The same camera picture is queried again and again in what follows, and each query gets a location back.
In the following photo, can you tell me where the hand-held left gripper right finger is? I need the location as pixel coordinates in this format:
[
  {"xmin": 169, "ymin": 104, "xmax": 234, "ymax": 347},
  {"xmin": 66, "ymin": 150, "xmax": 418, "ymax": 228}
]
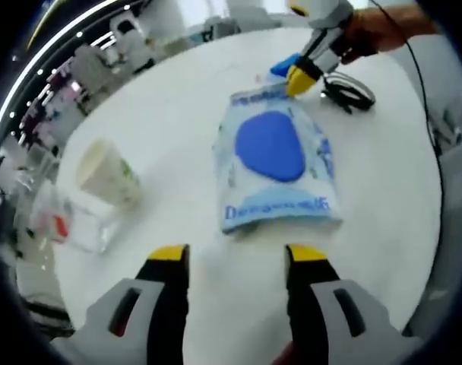
[{"xmin": 284, "ymin": 243, "xmax": 406, "ymax": 365}]

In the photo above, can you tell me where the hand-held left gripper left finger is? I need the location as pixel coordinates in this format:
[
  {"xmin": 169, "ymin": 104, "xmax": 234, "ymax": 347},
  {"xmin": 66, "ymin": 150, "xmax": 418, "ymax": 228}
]
[{"xmin": 82, "ymin": 243, "xmax": 191, "ymax": 365}]

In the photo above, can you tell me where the blue tissue pack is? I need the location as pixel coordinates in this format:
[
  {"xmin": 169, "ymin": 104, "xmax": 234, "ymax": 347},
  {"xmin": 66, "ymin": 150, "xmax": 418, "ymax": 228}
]
[{"xmin": 269, "ymin": 52, "xmax": 305, "ymax": 84}]

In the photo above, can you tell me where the light blue wipes packet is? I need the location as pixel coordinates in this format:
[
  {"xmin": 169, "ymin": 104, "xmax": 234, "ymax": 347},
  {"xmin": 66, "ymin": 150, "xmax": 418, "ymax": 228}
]
[{"xmin": 210, "ymin": 84, "xmax": 344, "ymax": 237}]

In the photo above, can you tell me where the clear plastic bottle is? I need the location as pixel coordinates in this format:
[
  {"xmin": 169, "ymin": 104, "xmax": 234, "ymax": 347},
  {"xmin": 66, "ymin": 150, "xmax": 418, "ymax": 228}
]
[{"xmin": 28, "ymin": 181, "xmax": 122, "ymax": 256}]

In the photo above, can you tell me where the white paper cup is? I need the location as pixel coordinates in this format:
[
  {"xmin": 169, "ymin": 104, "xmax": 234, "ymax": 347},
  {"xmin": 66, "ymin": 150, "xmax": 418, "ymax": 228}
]
[{"xmin": 75, "ymin": 138, "xmax": 145, "ymax": 214}]

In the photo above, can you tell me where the person's right hand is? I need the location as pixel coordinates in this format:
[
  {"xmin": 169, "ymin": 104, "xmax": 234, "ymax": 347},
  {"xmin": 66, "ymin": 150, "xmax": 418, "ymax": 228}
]
[{"xmin": 340, "ymin": 8, "xmax": 407, "ymax": 65}]

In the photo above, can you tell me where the person's left hand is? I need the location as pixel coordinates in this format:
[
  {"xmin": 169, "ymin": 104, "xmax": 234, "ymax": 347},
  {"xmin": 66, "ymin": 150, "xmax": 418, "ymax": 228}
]
[{"xmin": 271, "ymin": 340, "xmax": 297, "ymax": 365}]

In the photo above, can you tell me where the white table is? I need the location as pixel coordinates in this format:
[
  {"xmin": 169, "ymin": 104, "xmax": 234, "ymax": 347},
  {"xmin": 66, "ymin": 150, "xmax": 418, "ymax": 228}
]
[{"xmin": 54, "ymin": 26, "xmax": 445, "ymax": 365}]

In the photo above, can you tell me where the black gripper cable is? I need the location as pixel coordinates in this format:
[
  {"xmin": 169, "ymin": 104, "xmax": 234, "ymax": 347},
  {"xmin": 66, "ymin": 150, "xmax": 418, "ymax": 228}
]
[{"xmin": 369, "ymin": 0, "xmax": 445, "ymax": 214}]

